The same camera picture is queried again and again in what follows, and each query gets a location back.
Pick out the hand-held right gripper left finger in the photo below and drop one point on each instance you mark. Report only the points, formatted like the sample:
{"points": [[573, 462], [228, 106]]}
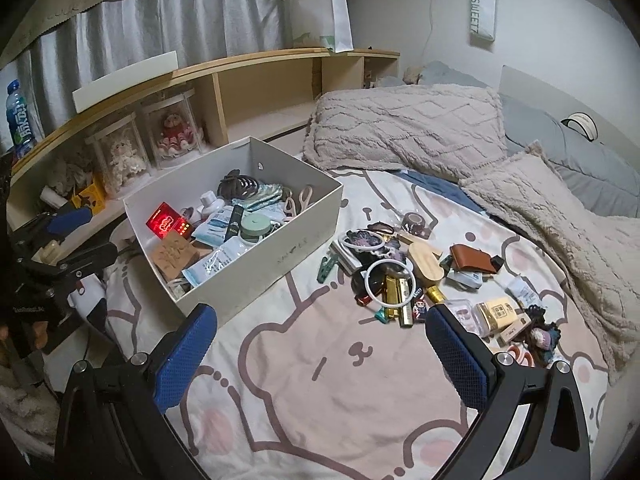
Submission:
{"points": [[187, 355]]}

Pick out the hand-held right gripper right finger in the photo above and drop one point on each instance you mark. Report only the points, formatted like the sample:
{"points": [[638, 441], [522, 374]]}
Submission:
{"points": [[455, 355]]}

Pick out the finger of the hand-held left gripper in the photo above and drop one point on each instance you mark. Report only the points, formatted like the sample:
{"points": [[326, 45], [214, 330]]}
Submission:
{"points": [[85, 257], [70, 219]]}

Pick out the carved wooden block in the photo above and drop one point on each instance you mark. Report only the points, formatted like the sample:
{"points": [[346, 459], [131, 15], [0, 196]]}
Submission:
{"points": [[172, 256]]}

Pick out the mint green round container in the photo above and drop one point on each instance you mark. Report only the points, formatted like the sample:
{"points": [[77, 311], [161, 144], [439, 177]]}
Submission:
{"points": [[255, 227]]}

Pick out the white storage box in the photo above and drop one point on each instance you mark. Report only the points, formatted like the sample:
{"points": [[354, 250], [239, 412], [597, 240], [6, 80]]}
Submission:
{"points": [[290, 250]]}

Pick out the person's left hand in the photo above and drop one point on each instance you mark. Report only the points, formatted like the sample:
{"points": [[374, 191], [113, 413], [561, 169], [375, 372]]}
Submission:
{"points": [[39, 335]]}

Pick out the yellow printed card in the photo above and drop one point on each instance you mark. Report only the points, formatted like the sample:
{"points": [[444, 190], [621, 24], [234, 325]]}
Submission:
{"points": [[92, 196]]}

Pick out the clear plastic case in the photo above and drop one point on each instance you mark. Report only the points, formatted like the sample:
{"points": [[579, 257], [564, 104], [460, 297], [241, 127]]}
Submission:
{"points": [[462, 317]]}

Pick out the yellow patterned box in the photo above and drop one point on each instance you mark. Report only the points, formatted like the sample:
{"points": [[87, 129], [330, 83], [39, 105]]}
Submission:
{"points": [[497, 312]]}

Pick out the gold lipstick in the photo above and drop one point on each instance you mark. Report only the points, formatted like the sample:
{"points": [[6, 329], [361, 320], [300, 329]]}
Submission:
{"points": [[434, 295]]}

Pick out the tall cream box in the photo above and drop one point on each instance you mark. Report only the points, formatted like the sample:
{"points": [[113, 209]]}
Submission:
{"points": [[515, 332]]}

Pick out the gold harmonica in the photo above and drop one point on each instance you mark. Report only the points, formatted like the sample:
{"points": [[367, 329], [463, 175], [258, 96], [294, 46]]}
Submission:
{"points": [[399, 300]]}

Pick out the white doll in clear case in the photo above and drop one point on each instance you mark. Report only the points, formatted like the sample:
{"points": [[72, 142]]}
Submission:
{"points": [[120, 157]]}

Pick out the red box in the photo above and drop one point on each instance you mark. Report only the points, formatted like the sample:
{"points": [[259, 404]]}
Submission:
{"points": [[169, 221]]}

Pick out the dark hair scrunchie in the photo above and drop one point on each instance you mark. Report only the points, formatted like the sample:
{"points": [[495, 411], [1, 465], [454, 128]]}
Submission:
{"points": [[545, 335]]}

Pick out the small white packet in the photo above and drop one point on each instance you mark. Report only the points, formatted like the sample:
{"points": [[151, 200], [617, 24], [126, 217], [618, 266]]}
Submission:
{"points": [[522, 291]]}

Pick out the oval wooden board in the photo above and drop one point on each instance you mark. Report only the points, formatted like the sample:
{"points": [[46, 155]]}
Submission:
{"points": [[426, 262]]}

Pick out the brown leather wallet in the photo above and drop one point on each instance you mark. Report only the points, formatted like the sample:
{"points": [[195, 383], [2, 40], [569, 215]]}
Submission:
{"points": [[475, 259]]}

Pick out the blue water bottle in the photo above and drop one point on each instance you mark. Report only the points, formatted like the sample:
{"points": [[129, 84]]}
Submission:
{"points": [[20, 120]]}

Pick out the black cloth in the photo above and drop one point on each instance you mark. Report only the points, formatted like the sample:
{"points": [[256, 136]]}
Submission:
{"points": [[361, 285]]}

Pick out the red doll in clear case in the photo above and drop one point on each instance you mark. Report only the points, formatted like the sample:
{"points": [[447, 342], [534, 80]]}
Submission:
{"points": [[172, 130]]}

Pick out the white plastic bottle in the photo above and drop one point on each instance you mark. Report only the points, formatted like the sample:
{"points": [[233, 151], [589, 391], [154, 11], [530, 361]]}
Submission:
{"points": [[211, 205]]}

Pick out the brown tape roll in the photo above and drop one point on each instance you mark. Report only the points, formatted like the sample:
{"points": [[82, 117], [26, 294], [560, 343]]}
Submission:
{"points": [[416, 224]]}

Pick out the black tube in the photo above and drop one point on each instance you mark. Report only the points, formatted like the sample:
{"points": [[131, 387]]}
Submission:
{"points": [[233, 224]]}

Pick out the white foam board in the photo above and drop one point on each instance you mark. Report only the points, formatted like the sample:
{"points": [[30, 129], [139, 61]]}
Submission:
{"points": [[125, 82]]}

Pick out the green clothespin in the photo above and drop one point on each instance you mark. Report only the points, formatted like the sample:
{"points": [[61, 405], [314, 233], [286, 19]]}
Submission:
{"points": [[327, 269]]}

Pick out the beige textured pillow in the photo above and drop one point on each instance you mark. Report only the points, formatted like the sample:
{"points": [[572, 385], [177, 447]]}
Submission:
{"points": [[560, 230]]}

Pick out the blue bed sheet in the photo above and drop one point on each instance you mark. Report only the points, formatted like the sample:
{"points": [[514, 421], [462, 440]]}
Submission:
{"points": [[440, 190]]}

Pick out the brown hair claw clip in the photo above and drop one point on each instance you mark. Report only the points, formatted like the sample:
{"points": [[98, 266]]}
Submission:
{"points": [[237, 185]]}

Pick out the patterned cloth pouch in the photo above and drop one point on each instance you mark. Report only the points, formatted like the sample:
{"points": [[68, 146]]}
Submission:
{"points": [[260, 194]]}

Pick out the pink scissors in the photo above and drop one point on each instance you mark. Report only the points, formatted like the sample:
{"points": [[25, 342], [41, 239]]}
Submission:
{"points": [[297, 202]]}

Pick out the grey curtain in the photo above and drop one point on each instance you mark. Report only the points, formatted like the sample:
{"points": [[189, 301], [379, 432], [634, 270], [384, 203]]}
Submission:
{"points": [[150, 25]]}

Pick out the grey duvet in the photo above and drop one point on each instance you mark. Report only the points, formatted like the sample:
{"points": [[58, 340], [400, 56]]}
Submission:
{"points": [[590, 170]]}

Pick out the wooden shelf unit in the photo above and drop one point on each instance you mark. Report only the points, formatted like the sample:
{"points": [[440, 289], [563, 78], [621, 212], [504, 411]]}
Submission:
{"points": [[260, 90]]}

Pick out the white black cap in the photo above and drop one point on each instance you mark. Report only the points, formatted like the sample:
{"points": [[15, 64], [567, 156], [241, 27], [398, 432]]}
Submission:
{"points": [[580, 126]]}

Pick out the grey headboard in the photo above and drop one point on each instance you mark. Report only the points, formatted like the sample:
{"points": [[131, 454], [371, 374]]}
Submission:
{"points": [[535, 90]]}

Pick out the grey pillow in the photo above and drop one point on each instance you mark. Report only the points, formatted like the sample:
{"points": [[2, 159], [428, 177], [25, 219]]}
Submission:
{"points": [[450, 74]]}

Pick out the small plush toy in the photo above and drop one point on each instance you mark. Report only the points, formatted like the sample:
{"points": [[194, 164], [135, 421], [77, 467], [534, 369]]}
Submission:
{"points": [[414, 75]]}

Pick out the white shopping bag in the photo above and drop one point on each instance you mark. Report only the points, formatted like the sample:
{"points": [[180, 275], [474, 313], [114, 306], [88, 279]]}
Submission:
{"points": [[320, 10]]}

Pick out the hanging white paper bag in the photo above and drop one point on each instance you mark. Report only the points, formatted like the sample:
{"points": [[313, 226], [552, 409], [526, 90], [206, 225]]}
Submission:
{"points": [[483, 7]]}

